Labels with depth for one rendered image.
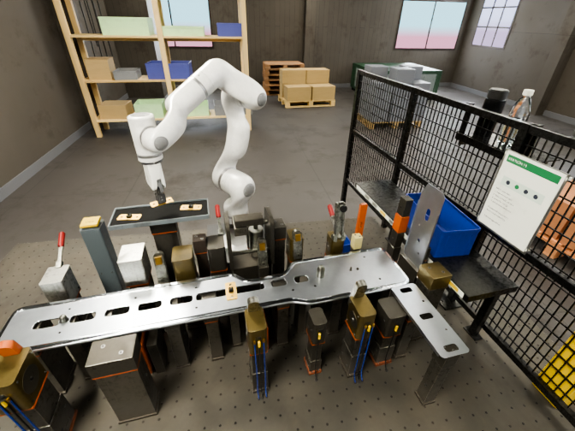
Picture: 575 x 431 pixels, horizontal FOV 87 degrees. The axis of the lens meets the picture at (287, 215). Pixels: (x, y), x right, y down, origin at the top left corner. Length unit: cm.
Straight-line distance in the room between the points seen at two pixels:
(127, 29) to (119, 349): 541
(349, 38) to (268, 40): 242
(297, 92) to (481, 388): 714
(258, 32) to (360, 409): 959
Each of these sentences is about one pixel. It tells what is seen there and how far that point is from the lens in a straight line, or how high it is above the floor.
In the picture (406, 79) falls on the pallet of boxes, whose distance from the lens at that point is 659.
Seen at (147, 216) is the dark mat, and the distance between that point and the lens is 132.
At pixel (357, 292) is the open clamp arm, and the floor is 108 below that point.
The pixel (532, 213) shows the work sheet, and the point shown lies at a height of 129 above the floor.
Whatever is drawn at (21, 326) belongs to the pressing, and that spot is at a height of 100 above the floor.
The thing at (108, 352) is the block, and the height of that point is 103.
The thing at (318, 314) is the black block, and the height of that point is 99.
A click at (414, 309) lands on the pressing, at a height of 100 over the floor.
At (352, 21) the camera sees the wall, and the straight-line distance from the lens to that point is 1062.
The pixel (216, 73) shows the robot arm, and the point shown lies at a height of 165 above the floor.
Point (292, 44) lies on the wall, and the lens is 1020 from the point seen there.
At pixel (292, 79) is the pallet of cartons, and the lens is 821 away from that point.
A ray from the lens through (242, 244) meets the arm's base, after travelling 163.
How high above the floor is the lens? 183
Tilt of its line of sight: 33 degrees down
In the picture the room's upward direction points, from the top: 1 degrees clockwise
